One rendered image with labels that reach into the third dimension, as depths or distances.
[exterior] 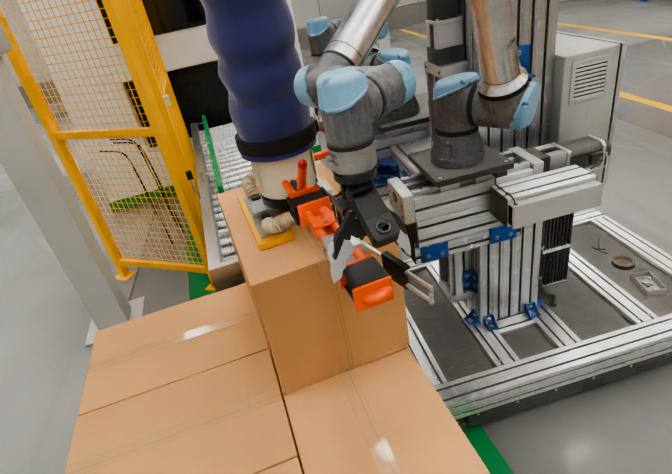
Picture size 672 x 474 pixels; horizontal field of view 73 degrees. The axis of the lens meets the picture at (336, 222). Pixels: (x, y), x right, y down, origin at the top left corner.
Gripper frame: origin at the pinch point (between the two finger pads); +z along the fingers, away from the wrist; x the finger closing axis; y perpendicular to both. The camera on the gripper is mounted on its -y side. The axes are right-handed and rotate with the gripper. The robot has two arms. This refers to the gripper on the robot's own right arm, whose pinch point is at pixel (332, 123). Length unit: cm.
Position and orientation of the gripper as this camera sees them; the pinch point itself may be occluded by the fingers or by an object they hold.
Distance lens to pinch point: 167.7
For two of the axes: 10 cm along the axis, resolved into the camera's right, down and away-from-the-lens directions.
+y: 3.5, 4.1, -8.4
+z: 1.6, 8.6, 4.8
